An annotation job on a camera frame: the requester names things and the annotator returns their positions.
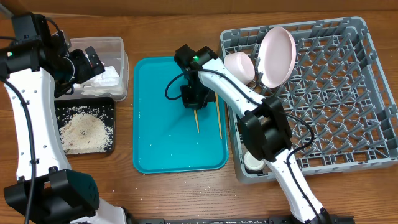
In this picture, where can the clear plastic waste bin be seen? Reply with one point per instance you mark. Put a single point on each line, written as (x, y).
(111, 52)

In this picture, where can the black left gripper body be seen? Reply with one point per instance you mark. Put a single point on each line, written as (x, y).
(82, 68)

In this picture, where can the crumpled white tissue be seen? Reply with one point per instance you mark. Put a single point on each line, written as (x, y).
(106, 82)

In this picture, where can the pile of rice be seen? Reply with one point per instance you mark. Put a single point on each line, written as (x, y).
(84, 132)

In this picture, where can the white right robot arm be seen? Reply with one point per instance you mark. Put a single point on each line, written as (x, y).
(264, 125)

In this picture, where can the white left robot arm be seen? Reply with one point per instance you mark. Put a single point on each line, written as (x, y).
(36, 68)

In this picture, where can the black food waste tray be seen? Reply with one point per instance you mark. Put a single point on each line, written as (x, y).
(84, 127)

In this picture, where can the teal plastic tray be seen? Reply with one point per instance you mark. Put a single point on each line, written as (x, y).
(165, 137)

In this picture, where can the white round plate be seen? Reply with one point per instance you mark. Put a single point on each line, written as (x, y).
(277, 55)

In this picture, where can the white paper cup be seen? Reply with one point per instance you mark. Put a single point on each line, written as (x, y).
(252, 165)

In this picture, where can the wooden chopstick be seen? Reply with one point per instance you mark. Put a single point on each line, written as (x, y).
(218, 115)
(196, 121)

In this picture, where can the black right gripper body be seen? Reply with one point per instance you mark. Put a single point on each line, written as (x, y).
(197, 93)

